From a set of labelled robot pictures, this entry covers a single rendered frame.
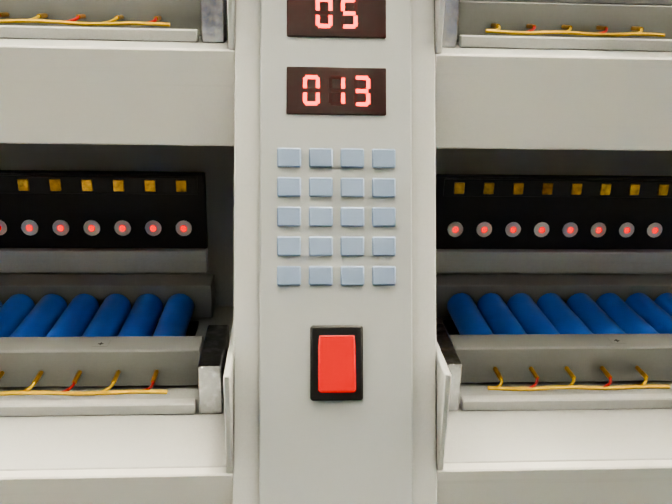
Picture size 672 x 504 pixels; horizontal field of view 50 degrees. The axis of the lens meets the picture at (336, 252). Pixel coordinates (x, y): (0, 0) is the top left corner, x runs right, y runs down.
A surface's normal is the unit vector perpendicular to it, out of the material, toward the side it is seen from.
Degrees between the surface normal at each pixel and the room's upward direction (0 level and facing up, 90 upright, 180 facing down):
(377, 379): 90
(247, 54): 90
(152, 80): 111
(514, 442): 21
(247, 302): 90
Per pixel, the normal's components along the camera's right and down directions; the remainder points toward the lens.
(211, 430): 0.02, -0.94
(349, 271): 0.07, -0.03
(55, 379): 0.06, 0.33
